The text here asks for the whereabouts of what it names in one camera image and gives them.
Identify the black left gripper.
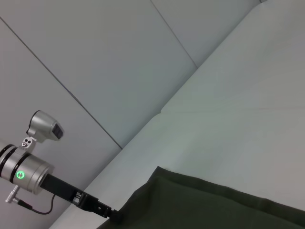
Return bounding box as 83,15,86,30
41,174,123,222

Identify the dark green FREE t-shirt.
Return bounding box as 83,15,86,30
96,166,305,229

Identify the dark red thin cable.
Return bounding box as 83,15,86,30
18,193,57,215

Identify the silver cable connector plug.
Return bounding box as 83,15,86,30
5,185,20,204

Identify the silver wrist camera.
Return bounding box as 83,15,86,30
19,109,65,150

